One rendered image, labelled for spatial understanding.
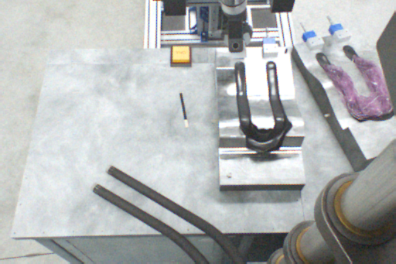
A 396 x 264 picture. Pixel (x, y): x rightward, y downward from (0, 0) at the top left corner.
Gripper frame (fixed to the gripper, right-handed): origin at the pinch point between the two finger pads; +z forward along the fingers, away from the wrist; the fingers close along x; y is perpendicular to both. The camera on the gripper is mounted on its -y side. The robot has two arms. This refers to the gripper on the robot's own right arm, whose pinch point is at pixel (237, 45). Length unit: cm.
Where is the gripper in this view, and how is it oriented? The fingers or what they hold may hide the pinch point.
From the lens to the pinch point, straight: 145.5
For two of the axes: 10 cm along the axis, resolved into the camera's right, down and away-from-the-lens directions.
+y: -0.2, -9.3, 3.6
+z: 1.4, 3.5, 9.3
